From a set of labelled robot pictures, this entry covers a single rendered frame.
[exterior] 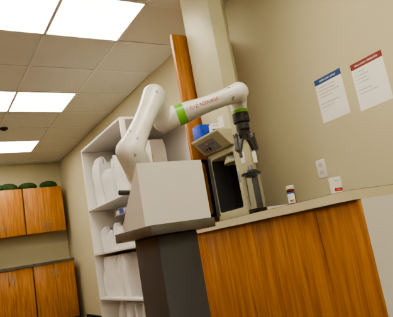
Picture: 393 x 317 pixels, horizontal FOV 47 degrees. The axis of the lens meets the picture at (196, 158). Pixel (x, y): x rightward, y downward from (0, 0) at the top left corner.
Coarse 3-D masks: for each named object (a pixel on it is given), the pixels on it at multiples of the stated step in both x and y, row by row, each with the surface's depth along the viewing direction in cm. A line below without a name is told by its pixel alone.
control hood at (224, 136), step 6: (210, 132) 287; (216, 132) 282; (222, 132) 282; (228, 132) 284; (204, 138) 294; (210, 138) 291; (216, 138) 287; (222, 138) 284; (228, 138) 283; (192, 144) 306; (198, 144) 303; (222, 144) 289; (228, 144) 285; (216, 150) 298
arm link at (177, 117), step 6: (174, 108) 238; (180, 108) 238; (168, 114) 236; (174, 114) 237; (180, 114) 237; (156, 120) 236; (162, 120) 236; (168, 120) 237; (174, 120) 238; (180, 120) 238; (186, 120) 240; (156, 126) 239; (162, 126) 238; (168, 126) 238; (174, 126) 240
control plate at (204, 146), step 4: (208, 140) 293; (212, 140) 291; (200, 144) 301; (204, 144) 299; (208, 144) 296; (212, 144) 294; (216, 144) 292; (200, 148) 305; (204, 148) 303; (208, 148) 300; (212, 148) 298; (216, 148) 295; (204, 152) 306; (208, 152) 304
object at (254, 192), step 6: (252, 174) 244; (258, 174) 246; (246, 180) 245; (252, 180) 244; (258, 180) 244; (246, 186) 245; (252, 186) 243; (258, 186) 243; (246, 192) 246; (252, 192) 243; (258, 192) 242; (252, 198) 242; (258, 198) 242; (264, 198) 244; (252, 204) 242; (258, 204) 241; (264, 204) 242
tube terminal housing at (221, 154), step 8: (216, 112) 300; (224, 112) 292; (208, 120) 308; (216, 120) 300; (224, 120) 292; (232, 120) 288; (232, 128) 287; (248, 144) 290; (216, 152) 302; (224, 152) 294; (232, 152) 291; (248, 152) 289; (216, 160) 309; (224, 160) 313; (240, 160) 284; (248, 160) 287; (240, 168) 282; (256, 168) 306; (240, 176) 281; (240, 184) 282; (216, 192) 304; (240, 208) 283; (248, 208) 278; (224, 216) 298; (232, 216) 290
